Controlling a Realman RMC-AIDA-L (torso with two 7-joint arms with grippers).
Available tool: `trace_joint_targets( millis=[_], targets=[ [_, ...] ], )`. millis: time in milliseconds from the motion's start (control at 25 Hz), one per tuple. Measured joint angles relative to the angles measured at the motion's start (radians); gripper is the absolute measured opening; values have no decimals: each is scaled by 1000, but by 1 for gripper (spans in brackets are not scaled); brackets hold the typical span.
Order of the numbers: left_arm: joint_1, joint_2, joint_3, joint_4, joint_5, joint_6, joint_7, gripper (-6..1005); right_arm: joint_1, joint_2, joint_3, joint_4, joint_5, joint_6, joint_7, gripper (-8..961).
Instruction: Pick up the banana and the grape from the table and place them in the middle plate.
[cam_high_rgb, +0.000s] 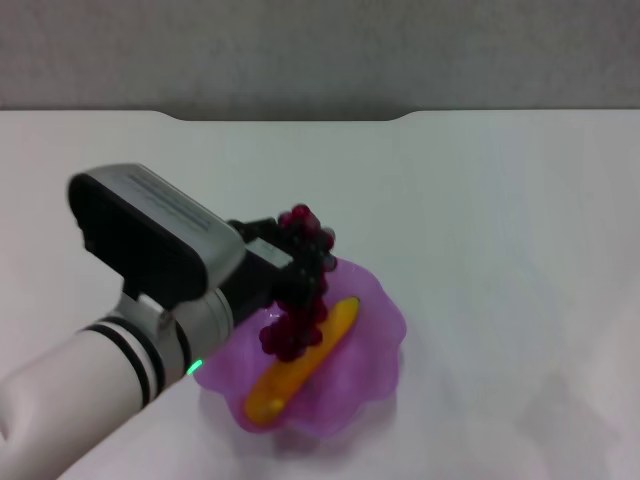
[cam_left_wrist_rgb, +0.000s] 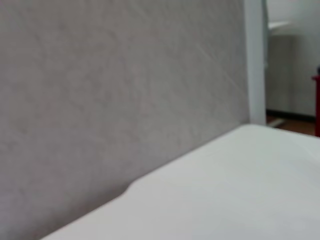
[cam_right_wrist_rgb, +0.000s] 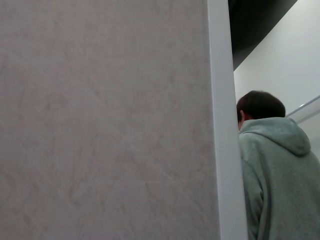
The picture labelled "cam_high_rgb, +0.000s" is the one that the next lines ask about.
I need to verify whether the purple translucent scalloped bowl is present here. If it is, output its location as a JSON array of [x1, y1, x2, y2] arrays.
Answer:
[[192, 254, 409, 442]]

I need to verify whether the dark red grape bunch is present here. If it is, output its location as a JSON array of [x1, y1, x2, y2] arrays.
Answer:
[[258, 203, 337, 362]]

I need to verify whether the yellow banana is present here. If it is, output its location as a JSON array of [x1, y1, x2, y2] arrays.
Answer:
[[243, 295, 361, 428]]

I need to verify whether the gray fabric partition panel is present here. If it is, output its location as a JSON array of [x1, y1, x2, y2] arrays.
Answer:
[[0, 0, 640, 123]]

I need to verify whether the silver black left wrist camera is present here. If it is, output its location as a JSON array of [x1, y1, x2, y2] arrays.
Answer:
[[67, 162, 250, 307]]

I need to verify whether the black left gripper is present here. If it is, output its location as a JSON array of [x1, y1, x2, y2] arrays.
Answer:
[[227, 217, 319, 326]]

